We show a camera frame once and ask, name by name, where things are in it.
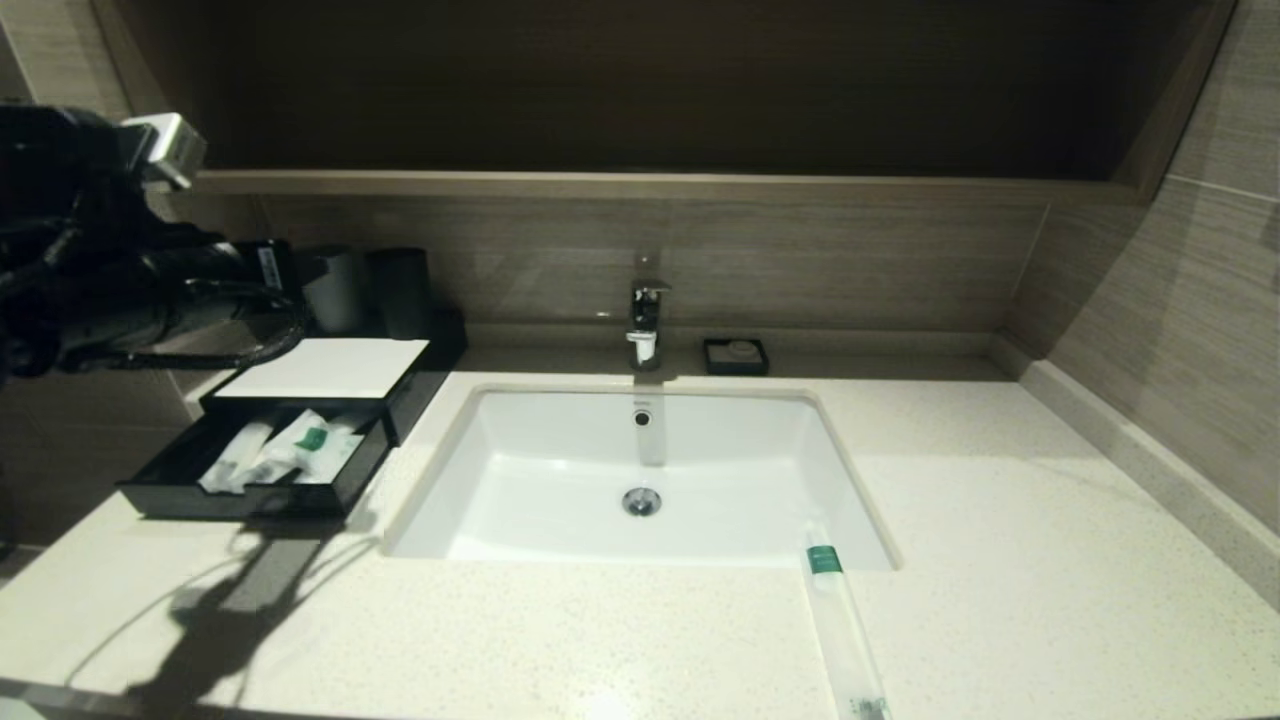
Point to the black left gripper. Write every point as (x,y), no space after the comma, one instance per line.
(190,290)

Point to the dark tumbler cup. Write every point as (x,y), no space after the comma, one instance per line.
(402,295)

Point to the long plain frosted packet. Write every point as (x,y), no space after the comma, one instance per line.
(352,428)

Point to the long dental kit packet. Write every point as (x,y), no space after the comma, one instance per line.
(235,462)

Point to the black glossy drawer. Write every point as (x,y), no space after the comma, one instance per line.
(180,500)

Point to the long green label packet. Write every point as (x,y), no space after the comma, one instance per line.
(845,640)

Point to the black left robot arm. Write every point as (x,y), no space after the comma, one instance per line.
(50,200)

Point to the black box white ribbed top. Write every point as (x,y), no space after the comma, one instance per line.
(330,368)

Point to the grey cup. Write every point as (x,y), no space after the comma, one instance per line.
(340,295)

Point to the small green label packet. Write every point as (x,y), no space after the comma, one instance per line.
(342,468)

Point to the white sink basin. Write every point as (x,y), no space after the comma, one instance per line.
(560,470)

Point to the chrome faucet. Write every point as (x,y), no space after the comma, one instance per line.
(646,315)

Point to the chrome sink drain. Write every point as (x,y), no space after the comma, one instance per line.
(642,500)

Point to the black soap dish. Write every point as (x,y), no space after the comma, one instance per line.
(712,360)

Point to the round beige soap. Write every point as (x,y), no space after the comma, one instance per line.
(741,350)

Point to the wooden wall shelf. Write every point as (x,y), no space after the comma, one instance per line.
(640,185)

